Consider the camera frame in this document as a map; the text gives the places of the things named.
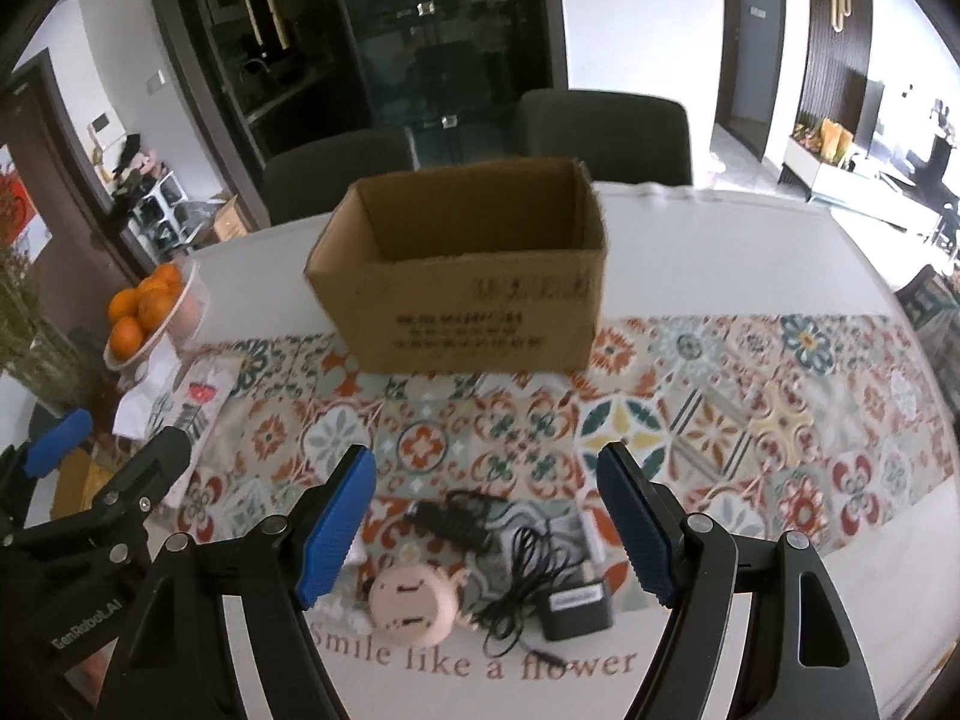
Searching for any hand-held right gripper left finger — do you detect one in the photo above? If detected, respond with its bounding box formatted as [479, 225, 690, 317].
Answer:
[120, 446, 376, 720]

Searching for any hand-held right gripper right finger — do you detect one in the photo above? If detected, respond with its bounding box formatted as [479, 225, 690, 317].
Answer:
[596, 441, 878, 720]

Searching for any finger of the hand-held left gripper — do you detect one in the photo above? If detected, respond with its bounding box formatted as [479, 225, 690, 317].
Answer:
[0, 410, 92, 541]
[52, 426, 192, 541]

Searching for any white plastic case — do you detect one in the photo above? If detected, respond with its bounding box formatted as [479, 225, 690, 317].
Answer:
[525, 514, 607, 565]

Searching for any black power adapter with cable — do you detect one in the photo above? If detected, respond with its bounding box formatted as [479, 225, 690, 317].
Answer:
[472, 525, 616, 668]

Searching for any brown cardboard box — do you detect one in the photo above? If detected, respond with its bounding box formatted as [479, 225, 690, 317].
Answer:
[304, 156, 608, 376]

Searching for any yellow packet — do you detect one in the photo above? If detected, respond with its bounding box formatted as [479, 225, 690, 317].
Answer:
[51, 450, 115, 515]

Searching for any printed white paper packet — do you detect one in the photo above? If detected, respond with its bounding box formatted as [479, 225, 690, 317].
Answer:
[112, 356, 242, 445]

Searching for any pink round device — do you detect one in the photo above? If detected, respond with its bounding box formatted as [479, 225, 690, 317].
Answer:
[367, 562, 481, 644]

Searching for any dried plant in vase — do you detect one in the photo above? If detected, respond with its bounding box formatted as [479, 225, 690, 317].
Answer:
[0, 236, 85, 400]

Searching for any clear fruit bowl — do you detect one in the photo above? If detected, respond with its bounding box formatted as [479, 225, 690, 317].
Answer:
[101, 261, 212, 374]

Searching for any white shelf rack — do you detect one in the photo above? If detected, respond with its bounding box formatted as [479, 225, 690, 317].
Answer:
[127, 171, 190, 257]

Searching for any brown wooden door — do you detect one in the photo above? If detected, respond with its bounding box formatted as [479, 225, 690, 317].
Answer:
[0, 51, 155, 282]

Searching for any small cardboard box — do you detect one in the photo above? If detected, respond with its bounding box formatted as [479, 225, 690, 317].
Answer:
[213, 195, 254, 242]

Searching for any dark upholstered chair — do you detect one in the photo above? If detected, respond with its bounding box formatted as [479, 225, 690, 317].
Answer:
[517, 88, 692, 185]
[262, 127, 417, 226]

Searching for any wooden chair with cushion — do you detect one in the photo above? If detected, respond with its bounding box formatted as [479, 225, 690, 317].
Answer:
[895, 262, 960, 335]

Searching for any white low cabinet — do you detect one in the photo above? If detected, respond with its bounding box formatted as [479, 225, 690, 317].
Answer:
[778, 141, 947, 235]

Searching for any yellow bag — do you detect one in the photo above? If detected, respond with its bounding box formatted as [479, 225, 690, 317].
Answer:
[820, 118, 856, 164]

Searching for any dark glass cabinet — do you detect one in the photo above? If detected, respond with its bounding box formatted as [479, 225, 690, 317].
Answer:
[142, 0, 569, 192]

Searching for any black car charger cable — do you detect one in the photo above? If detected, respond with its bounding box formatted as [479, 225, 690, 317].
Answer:
[405, 490, 512, 550]

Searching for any red wall poster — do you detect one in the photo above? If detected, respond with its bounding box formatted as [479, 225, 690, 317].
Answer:
[0, 165, 36, 250]

